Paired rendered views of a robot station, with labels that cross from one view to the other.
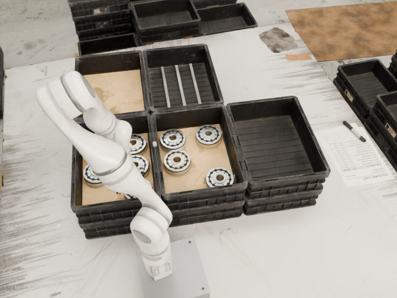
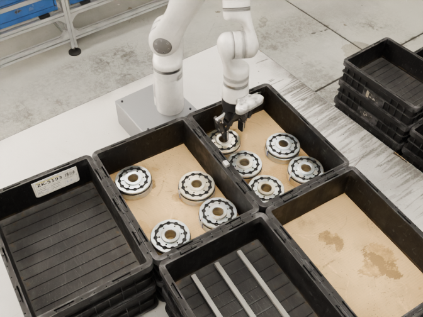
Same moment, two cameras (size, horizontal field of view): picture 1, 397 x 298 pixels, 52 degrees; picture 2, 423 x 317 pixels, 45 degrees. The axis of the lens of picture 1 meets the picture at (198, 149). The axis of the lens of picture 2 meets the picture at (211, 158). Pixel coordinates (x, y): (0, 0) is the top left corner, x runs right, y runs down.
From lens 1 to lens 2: 178 cm
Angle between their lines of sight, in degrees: 78
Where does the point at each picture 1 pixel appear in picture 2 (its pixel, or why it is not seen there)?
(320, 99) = not seen: outside the picture
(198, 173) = (165, 189)
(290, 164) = (39, 239)
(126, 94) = (341, 280)
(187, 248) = (148, 124)
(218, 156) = (146, 219)
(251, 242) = not seen: hidden behind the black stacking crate
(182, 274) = (144, 105)
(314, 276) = (14, 170)
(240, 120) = (130, 291)
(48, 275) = not seen: hidden behind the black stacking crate
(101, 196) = (262, 134)
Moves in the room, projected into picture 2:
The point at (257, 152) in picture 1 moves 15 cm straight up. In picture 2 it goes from (91, 244) to (80, 210)
